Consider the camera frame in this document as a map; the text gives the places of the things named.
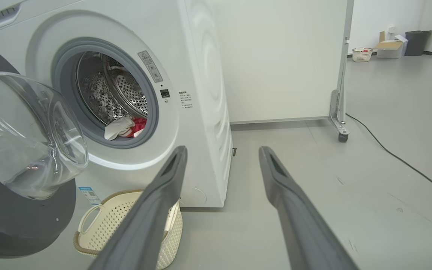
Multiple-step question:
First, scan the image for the white front-load washing machine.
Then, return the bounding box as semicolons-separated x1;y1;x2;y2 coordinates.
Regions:
0;0;234;209

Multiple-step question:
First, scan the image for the cream perforated laundry basket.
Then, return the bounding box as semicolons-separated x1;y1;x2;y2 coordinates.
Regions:
73;189;183;270

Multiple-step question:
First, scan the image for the blue energy label sticker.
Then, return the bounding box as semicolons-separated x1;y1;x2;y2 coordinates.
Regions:
78;186;102;206

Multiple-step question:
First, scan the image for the grey warning label sticker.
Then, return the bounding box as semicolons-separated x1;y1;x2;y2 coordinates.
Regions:
138;51;164;83

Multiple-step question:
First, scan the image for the small white basket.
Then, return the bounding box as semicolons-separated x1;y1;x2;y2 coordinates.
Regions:
352;47;374;63

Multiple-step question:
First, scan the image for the cardboard box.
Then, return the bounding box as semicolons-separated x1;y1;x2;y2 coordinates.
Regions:
374;31;409;59

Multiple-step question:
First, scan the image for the black floor cable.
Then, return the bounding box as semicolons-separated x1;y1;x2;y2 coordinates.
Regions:
345;114;432;201

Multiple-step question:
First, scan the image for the black waste bin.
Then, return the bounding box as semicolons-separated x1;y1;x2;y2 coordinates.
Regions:
405;30;432;57

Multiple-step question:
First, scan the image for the white partition panel on castors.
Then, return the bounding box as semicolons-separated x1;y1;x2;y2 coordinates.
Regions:
216;0;355;143

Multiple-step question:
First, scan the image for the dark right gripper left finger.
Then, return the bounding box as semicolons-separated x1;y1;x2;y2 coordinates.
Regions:
88;145;188;270

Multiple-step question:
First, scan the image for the red and white garment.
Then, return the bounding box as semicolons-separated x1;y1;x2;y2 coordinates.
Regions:
104;115;148;140

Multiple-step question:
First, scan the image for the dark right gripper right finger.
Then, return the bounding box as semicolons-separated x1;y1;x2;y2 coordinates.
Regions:
258;146;360;270

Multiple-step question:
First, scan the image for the washing machine glass door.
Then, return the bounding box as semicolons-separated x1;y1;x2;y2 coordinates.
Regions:
0;37;89;259

